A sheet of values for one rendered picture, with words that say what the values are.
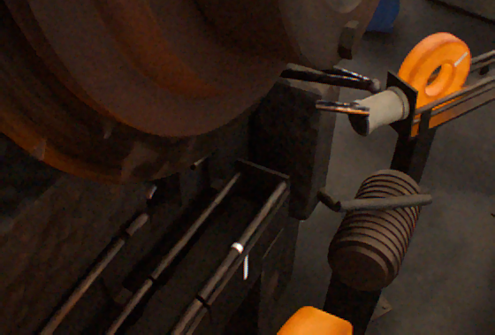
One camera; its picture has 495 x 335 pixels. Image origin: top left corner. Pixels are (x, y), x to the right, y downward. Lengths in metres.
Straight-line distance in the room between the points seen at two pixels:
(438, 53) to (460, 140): 1.19
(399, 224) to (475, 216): 0.87
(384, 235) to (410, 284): 0.64
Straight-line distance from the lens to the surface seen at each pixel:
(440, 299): 1.45
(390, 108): 0.82
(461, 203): 1.74
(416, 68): 0.83
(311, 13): 0.24
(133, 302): 0.52
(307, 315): 0.29
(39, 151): 0.23
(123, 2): 0.20
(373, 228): 0.82
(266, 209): 0.57
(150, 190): 0.55
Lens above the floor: 1.13
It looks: 39 degrees down
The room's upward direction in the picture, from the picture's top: 1 degrees clockwise
